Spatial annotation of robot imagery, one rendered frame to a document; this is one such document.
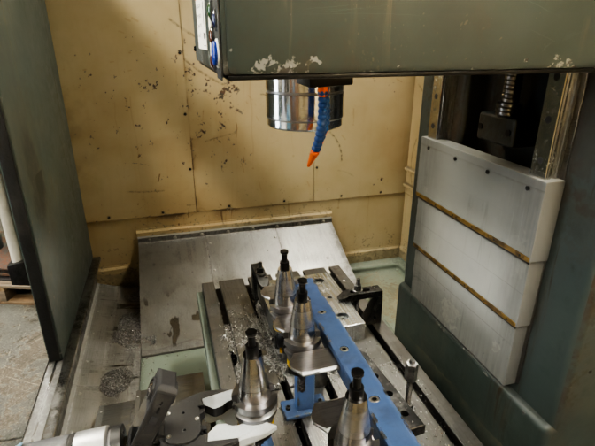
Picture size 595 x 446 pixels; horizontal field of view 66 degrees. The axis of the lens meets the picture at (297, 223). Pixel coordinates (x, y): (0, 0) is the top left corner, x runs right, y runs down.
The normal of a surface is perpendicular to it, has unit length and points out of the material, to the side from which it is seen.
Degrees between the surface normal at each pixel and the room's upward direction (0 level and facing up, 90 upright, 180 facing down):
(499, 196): 90
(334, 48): 90
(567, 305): 90
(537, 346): 90
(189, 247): 24
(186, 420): 1
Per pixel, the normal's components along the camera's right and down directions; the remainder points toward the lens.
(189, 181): 0.27, 0.36
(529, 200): -0.97, 0.09
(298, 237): 0.11, -0.70
